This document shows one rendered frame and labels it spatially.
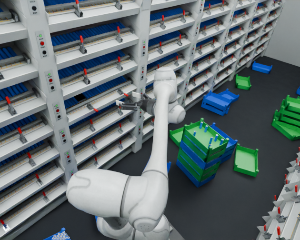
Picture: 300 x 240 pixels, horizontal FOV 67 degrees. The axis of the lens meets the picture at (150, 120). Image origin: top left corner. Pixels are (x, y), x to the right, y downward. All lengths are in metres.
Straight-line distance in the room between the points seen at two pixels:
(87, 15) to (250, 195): 1.81
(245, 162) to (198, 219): 0.82
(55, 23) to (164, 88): 0.58
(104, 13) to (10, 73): 0.56
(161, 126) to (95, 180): 0.35
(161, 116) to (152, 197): 0.37
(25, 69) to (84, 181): 0.66
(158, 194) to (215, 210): 1.29
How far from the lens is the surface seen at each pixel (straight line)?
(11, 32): 1.13
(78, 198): 0.77
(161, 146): 0.91
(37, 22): 1.17
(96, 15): 1.33
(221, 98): 3.04
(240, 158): 2.44
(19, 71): 1.22
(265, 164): 2.50
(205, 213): 1.95
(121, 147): 2.04
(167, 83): 1.05
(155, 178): 0.77
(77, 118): 1.48
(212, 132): 1.94
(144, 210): 0.71
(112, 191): 0.73
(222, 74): 3.47
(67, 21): 1.24
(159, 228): 1.27
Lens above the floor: 1.63
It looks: 39 degrees down
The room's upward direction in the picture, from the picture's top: 5 degrees clockwise
